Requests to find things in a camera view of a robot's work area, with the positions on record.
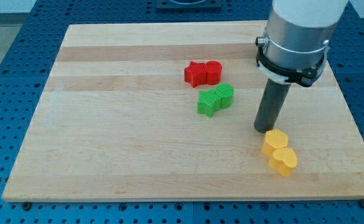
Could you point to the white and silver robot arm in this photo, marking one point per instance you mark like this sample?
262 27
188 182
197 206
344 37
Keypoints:
298 31

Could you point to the green circle block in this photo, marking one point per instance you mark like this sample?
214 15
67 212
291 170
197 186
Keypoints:
226 92

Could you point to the red circle block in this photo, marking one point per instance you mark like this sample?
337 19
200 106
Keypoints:
214 72

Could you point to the green star block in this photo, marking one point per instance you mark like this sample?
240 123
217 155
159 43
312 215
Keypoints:
208 102

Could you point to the red star block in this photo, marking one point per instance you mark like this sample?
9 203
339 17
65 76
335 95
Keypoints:
195 74

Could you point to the wooden board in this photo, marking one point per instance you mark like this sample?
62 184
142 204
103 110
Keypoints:
116 122

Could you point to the yellow hexagon block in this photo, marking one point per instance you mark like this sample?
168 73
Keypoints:
274 139

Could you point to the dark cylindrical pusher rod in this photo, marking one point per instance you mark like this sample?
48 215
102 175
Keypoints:
270 106

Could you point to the yellow heart block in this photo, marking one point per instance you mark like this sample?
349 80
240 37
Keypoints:
283 160

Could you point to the black and white mounting bracket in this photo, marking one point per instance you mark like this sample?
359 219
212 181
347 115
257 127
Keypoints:
303 77

